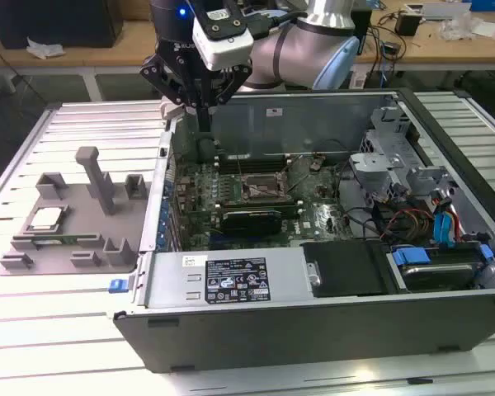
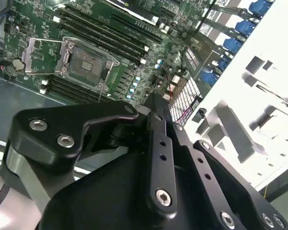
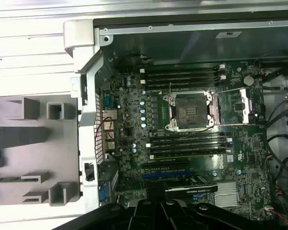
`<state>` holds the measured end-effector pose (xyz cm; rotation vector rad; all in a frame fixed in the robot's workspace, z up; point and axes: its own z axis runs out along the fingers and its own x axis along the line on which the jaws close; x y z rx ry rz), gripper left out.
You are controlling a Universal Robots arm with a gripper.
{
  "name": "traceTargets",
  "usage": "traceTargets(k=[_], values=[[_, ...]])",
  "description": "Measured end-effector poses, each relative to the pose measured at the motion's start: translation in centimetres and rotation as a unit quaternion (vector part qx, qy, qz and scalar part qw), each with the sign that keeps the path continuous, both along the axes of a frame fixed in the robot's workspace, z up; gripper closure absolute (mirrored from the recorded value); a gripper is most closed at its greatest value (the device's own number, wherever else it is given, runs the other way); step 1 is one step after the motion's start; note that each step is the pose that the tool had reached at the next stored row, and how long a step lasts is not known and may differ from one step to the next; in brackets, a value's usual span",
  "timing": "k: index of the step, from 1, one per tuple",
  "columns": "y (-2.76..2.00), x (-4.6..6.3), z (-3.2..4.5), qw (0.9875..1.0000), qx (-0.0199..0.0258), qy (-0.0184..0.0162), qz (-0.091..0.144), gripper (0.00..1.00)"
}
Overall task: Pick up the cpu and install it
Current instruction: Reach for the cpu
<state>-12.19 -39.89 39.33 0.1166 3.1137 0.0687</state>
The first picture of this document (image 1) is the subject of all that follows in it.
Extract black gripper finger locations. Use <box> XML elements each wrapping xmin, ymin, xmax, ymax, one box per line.
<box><xmin>204</xmin><ymin>64</ymin><xmax>252</xmax><ymax>133</ymax></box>
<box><xmin>139</xmin><ymin>54</ymin><xmax>205</xmax><ymax>133</ymax></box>

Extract silver CPU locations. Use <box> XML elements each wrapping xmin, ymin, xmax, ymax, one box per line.
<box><xmin>27</xmin><ymin>208</ymin><xmax>65</xmax><ymax>232</ymax></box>

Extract CPU socket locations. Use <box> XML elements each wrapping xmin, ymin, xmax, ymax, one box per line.
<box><xmin>239</xmin><ymin>172</ymin><xmax>292</xmax><ymax>204</ymax></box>

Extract wooden desk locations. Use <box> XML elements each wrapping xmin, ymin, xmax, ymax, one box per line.
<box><xmin>0</xmin><ymin>0</ymin><xmax>495</xmax><ymax>102</ymax></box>

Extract light grey case latch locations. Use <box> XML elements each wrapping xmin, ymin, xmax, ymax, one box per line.
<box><xmin>159</xmin><ymin>101</ymin><xmax>187</xmax><ymax>122</ymax></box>

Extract black computer tower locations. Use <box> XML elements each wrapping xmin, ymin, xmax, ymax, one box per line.
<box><xmin>0</xmin><ymin>0</ymin><xmax>124</xmax><ymax>50</ymax></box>

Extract crumpled white paper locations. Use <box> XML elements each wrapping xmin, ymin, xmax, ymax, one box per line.
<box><xmin>26</xmin><ymin>35</ymin><xmax>66</xmax><ymax>59</ymax></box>

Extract large black box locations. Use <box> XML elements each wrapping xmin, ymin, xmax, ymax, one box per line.
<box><xmin>349</xmin><ymin>7</ymin><xmax>375</xmax><ymax>57</ymax></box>

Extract green motherboard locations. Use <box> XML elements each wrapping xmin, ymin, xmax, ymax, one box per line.
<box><xmin>171</xmin><ymin>153</ymin><xmax>358</xmax><ymax>252</ymax></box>

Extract black graphics card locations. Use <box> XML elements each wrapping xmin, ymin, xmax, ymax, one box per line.
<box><xmin>220</xmin><ymin>207</ymin><xmax>285</xmax><ymax>239</ymax></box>

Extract grey parts rack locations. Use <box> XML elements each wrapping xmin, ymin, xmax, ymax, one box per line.
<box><xmin>0</xmin><ymin>145</ymin><xmax>154</xmax><ymax>276</ymax></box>

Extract silver metal drive cage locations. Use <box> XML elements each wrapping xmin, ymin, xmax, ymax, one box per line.
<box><xmin>347</xmin><ymin>150</ymin><xmax>406</xmax><ymax>196</ymax></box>

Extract green RAM stick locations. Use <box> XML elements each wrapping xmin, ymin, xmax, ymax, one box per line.
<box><xmin>29</xmin><ymin>233</ymin><xmax>101</xmax><ymax>245</ymax></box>

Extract small black box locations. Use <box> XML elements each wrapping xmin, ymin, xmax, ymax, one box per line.
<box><xmin>394</xmin><ymin>11</ymin><xmax>422</xmax><ymax>37</ymax></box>

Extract silver power supply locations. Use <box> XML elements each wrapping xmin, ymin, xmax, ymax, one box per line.
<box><xmin>136</xmin><ymin>246</ymin><xmax>315</xmax><ymax>309</ymax></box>

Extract clear plastic bags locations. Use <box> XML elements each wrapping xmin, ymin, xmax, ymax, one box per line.
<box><xmin>439</xmin><ymin>11</ymin><xmax>482</xmax><ymax>42</ymax></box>

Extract black PC case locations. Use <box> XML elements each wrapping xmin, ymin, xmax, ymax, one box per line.
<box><xmin>106</xmin><ymin>86</ymin><xmax>495</xmax><ymax>375</ymax></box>

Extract hard disk in blue carrier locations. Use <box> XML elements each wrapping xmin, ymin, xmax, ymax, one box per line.
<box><xmin>386</xmin><ymin>244</ymin><xmax>495</xmax><ymax>295</ymax></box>

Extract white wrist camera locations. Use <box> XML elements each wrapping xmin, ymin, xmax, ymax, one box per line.
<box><xmin>191</xmin><ymin>0</ymin><xmax>256</xmax><ymax>72</ymax></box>

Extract black camera cable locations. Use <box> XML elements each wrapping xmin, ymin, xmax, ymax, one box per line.
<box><xmin>247</xmin><ymin>11</ymin><xmax>311</xmax><ymax>39</ymax></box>

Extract blue flat cable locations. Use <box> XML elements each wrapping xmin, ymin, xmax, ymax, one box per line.
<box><xmin>431</xmin><ymin>205</ymin><xmax>455</xmax><ymax>249</ymax></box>

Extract orange flat cable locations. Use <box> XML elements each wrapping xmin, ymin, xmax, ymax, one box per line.
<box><xmin>447</xmin><ymin>205</ymin><xmax>465</xmax><ymax>248</ymax></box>

